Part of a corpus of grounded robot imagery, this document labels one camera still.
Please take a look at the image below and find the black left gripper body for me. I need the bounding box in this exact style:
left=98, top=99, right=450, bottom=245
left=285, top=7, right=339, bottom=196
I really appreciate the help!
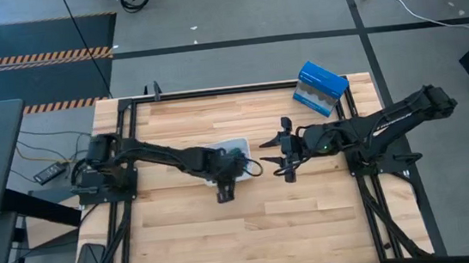
left=195, top=144, right=252, bottom=185

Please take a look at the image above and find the black left camera cable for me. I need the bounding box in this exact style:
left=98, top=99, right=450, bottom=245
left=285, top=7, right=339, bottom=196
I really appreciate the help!
left=240, top=156, right=265, bottom=180

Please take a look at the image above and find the black hazard striped floor mat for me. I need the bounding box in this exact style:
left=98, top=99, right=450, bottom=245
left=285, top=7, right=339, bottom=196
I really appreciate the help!
left=0, top=11, right=125, bottom=118

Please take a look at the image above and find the black power adapter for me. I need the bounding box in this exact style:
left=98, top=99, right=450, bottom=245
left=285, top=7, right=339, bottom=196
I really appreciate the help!
left=32, top=161, right=69, bottom=187

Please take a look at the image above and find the white floor cable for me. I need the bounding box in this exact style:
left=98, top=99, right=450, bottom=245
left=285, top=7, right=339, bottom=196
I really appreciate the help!
left=366, top=0, right=469, bottom=52

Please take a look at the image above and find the blue DualShock controller box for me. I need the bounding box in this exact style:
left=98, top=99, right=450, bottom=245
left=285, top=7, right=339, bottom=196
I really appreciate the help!
left=289, top=56, right=353, bottom=122

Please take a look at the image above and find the white plastic bin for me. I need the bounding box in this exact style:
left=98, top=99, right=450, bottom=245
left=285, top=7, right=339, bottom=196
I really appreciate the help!
left=199, top=135, right=255, bottom=189

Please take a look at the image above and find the black aluminium table frame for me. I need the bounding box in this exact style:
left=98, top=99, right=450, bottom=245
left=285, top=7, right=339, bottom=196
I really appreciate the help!
left=60, top=53, right=449, bottom=263

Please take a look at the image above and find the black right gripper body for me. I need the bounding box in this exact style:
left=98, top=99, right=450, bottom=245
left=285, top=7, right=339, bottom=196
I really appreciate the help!
left=276, top=114, right=310, bottom=185

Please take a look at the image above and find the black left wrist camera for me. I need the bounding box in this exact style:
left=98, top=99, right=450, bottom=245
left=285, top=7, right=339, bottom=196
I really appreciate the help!
left=214, top=178, right=239, bottom=205

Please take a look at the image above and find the thin black hanging cable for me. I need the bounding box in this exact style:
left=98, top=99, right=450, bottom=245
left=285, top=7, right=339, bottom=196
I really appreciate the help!
left=58, top=0, right=114, bottom=103

